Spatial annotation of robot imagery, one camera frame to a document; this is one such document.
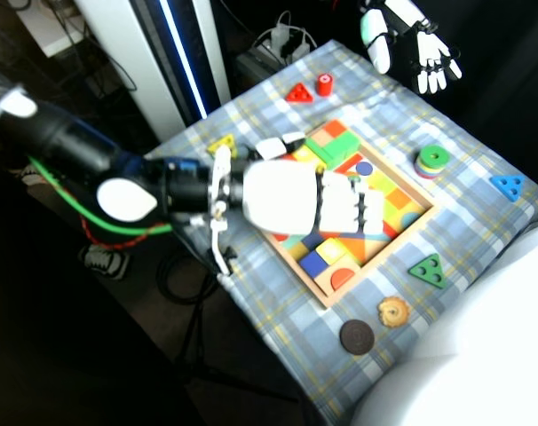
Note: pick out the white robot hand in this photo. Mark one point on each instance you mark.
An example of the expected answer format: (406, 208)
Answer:
(287, 195)
(431, 46)

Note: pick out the wooden block tray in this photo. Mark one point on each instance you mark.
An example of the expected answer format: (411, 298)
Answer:
(397, 239)

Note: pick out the yellow cube marked E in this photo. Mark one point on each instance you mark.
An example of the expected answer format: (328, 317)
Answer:
(305, 155)

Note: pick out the blue plaid cloth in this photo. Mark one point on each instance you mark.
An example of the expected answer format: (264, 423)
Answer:
(384, 111)

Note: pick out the yellow triangle with holes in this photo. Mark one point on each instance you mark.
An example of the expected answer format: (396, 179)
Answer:
(227, 143)

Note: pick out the red triangle with holes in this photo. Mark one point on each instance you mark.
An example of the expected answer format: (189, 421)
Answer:
(295, 98)

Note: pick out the red cylinder marked Q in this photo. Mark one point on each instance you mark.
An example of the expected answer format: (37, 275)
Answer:
(323, 90)

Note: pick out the black box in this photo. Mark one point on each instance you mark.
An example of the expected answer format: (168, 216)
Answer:
(255, 64)

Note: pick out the green triangle with holes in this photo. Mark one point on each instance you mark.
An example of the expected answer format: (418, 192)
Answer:
(416, 269)

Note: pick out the white power strip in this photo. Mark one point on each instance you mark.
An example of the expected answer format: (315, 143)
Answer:
(280, 37)

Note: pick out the beige toy cookie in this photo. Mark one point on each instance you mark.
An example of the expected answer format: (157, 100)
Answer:
(386, 317)

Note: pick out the chocolate toy cookie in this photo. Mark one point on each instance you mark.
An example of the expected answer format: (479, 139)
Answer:
(357, 337)

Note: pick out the blue triangle with holes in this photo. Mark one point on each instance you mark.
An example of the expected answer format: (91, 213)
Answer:
(509, 184)

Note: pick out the black tripod stand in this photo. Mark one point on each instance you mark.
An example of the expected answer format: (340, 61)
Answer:
(193, 346)

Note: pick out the sneaker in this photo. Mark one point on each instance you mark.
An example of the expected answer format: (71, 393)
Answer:
(102, 262)
(27, 174)

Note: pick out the white column with blue light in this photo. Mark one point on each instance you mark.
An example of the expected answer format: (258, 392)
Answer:
(118, 44)

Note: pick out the white robot body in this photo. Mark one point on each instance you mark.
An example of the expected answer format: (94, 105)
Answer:
(473, 355)

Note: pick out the white shelf board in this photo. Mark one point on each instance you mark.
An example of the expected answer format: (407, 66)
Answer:
(51, 35)

